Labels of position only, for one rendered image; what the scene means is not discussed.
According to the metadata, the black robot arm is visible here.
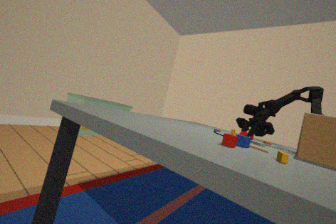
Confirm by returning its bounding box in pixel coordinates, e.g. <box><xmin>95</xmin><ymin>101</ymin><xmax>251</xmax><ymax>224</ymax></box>
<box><xmin>243</xmin><ymin>86</ymin><xmax>324</xmax><ymax>119</ymax></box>

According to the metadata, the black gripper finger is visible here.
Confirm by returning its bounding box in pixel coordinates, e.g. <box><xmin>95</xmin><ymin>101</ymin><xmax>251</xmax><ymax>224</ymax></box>
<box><xmin>241</xmin><ymin>121</ymin><xmax>249</xmax><ymax>132</ymax></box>
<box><xmin>247</xmin><ymin>123</ymin><xmax>263</xmax><ymax>137</ymax></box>

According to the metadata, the blue block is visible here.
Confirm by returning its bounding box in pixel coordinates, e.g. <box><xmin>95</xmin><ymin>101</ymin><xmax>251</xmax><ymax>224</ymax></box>
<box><xmin>236</xmin><ymin>134</ymin><xmax>251</xmax><ymax>148</ymax></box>

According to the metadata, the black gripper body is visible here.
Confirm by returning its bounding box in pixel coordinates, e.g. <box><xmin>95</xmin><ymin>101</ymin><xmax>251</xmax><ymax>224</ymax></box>
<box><xmin>236</xmin><ymin>113</ymin><xmax>275</xmax><ymax>134</ymax></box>

